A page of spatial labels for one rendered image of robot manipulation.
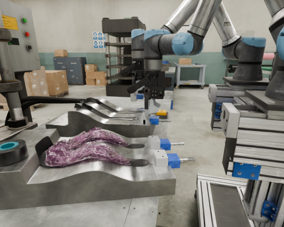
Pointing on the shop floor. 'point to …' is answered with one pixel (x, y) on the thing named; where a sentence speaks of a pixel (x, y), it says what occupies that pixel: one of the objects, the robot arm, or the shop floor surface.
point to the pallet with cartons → (57, 83)
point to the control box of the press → (18, 45)
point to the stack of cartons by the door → (95, 75)
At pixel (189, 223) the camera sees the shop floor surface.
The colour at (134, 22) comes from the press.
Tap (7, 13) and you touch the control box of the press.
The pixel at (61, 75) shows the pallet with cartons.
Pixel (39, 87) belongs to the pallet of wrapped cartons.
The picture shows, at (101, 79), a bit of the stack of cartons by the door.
